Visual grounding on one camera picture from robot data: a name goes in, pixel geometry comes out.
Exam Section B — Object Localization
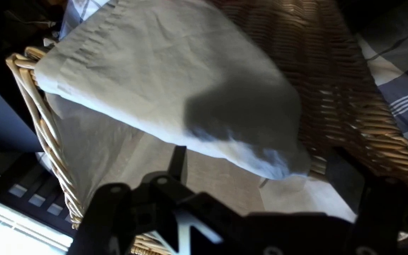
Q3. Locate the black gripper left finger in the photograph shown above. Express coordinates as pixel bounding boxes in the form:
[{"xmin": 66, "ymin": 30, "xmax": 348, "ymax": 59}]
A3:
[{"xmin": 66, "ymin": 183, "xmax": 137, "ymax": 255}]

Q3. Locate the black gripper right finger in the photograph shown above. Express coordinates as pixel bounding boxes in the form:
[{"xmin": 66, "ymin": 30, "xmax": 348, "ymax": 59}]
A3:
[{"xmin": 325, "ymin": 148, "xmax": 408, "ymax": 255}]

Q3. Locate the white pillowcase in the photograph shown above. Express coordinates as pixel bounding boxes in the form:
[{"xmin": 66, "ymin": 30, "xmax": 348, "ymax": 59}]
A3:
[{"xmin": 34, "ymin": 0, "xmax": 355, "ymax": 222}]

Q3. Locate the wicker laundry basket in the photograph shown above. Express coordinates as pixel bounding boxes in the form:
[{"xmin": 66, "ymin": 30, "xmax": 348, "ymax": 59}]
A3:
[{"xmin": 4, "ymin": 0, "xmax": 408, "ymax": 255}]

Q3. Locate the dark wooden headboard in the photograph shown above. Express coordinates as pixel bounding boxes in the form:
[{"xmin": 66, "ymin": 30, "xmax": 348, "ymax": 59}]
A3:
[{"xmin": 0, "ymin": 154, "xmax": 75, "ymax": 237}]

